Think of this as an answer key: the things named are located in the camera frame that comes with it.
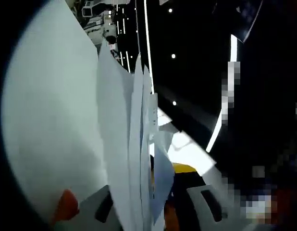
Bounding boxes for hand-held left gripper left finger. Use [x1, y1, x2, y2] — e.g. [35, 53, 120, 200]
[53, 184, 125, 231]

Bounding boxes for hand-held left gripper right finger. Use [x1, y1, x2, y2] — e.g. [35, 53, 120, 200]
[172, 162, 236, 231]

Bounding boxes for white printing papers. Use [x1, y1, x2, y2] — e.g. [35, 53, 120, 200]
[96, 38, 176, 231]

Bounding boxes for person's left hand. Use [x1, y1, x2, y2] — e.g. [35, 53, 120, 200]
[53, 189, 80, 224]

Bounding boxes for bright window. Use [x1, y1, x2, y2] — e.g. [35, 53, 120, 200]
[157, 108, 217, 177]

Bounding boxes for white whiteboard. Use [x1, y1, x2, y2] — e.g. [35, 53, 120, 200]
[148, 92, 160, 141]

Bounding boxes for curved ceiling light strip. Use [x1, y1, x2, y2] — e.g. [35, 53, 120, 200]
[143, 0, 156, 94]
[205, 33, 238, 154]

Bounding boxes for white table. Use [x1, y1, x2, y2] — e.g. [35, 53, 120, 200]
[0, 0, 111, 225]

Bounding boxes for white office chair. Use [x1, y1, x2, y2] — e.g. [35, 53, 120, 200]
[82, 5, 94, 18]

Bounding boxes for blue framed wall board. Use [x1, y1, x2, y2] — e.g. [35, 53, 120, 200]
[234, 0, 264, 42]

